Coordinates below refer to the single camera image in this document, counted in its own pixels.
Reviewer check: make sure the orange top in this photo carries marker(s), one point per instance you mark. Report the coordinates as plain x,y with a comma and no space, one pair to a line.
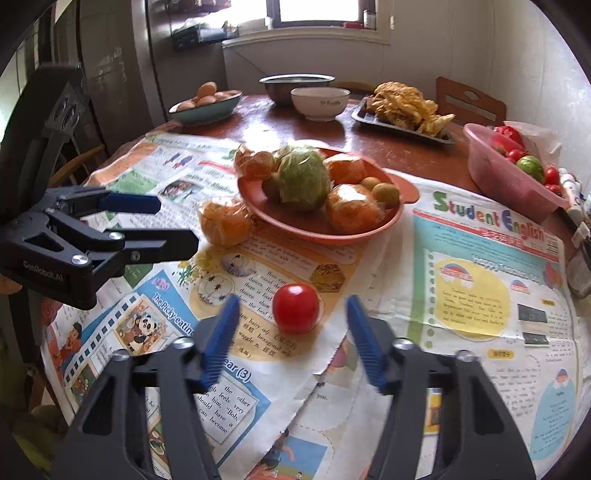
352,209

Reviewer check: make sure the orange wedge-shaped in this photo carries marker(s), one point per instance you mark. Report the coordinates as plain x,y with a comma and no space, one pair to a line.
346,169

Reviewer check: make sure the stainless steel bowl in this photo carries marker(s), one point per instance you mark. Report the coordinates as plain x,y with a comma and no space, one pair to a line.
278,87

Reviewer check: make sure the left student newspaper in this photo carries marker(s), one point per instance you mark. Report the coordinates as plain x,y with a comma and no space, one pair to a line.
249,414

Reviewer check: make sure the orange plastic plate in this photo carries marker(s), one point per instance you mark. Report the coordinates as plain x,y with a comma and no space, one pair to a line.
314,226

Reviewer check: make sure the green fruit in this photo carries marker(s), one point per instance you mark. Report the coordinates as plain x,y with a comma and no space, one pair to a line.
304,181
271,176

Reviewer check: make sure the left hand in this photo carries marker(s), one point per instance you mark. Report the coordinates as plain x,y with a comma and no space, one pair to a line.
8,287

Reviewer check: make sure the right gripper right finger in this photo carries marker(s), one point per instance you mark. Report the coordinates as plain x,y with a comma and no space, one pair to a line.
478,438

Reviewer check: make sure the pink plastic basin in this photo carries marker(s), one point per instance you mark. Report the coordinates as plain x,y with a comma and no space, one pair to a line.
503,181

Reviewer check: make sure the red tomato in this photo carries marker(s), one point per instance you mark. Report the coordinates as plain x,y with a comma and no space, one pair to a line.
296,308

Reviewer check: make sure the dark refrigerator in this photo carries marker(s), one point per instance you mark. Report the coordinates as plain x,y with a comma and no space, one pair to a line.
111,41

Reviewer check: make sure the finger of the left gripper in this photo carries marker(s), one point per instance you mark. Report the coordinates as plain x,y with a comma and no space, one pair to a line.
148,246
129,203

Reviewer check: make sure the black tray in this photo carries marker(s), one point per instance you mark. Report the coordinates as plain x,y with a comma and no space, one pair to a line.
362,115

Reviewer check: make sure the small brown longan fruit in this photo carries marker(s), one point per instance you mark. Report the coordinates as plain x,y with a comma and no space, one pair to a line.
387,194

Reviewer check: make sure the brown fruit with stem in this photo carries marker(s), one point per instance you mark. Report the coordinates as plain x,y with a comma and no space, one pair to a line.
370,182

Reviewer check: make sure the white plastic bag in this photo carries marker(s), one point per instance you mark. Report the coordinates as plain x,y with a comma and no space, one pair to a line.
542,142

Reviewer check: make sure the small glass jar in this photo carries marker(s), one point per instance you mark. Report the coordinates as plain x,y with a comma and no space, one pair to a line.
579,274

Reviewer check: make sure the orange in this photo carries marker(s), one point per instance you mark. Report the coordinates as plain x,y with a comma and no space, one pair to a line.
254,164
352,209
224,221

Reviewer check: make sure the right student english newspaper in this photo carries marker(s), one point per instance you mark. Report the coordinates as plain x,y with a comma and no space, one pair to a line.
459,272

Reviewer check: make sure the white ceramic bowl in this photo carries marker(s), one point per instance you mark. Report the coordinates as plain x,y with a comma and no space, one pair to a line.
320,104

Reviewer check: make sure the fried food pile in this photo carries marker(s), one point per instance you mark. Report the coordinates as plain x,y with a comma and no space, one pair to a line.
405,106

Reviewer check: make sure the wooden chair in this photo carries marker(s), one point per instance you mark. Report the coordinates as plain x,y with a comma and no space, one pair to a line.
468,104

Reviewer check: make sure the green tomato in basin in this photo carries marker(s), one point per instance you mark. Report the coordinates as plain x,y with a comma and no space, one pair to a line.
533,167

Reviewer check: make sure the bowl of eggs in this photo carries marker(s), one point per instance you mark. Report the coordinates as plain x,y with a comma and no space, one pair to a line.
209,105

